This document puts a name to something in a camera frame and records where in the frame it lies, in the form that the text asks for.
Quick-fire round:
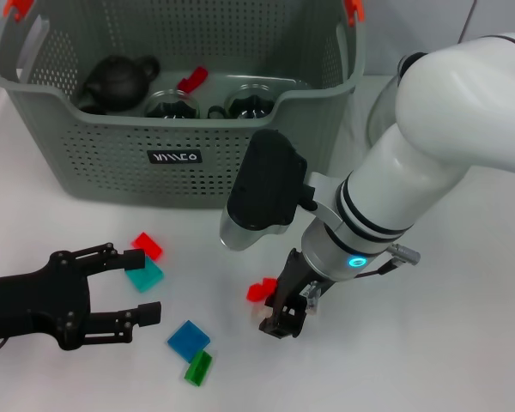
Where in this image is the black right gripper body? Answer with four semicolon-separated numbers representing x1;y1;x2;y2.
274;247;332;311

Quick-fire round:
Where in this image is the bright red toy brick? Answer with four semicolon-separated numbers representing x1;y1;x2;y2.
130;231;163;262

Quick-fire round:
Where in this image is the teal toy brick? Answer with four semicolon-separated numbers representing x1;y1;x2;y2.
124;259;165;294

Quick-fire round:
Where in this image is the green toy brick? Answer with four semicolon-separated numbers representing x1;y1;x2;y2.
183;349;214;387

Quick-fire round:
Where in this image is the glass teacup black holder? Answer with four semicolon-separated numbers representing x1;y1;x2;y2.
207;83;276;122
144;88;200;120

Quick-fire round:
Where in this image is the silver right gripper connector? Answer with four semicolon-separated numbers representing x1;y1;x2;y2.
302;281;321;317

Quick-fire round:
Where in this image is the dark red toy brick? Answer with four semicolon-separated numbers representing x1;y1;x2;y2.
178;66;209;92

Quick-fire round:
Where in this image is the red stepped toy brick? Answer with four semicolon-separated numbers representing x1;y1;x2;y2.
245;277;280;303

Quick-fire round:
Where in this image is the grey perforated storage bin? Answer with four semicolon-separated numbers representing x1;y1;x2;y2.
0;0;367;210

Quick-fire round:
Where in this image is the blue toy brick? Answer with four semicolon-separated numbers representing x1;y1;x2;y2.
167;319;212;361

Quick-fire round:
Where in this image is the dark clay teapot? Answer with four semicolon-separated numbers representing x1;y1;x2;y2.
76;54;161;116

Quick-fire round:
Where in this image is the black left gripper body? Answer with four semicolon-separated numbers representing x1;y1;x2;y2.
0;251;94;351

